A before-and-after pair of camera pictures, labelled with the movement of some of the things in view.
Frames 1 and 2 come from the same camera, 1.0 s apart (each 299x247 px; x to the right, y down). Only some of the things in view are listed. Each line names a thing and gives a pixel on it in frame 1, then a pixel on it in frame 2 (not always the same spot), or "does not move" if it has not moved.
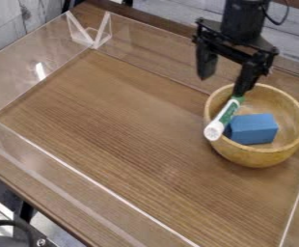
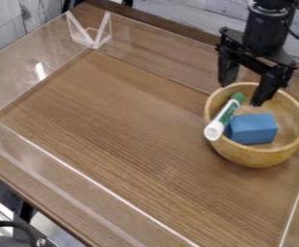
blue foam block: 251,129 does not move
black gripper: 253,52 → 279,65
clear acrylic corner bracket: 89,36 does not move
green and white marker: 213,130 does not move
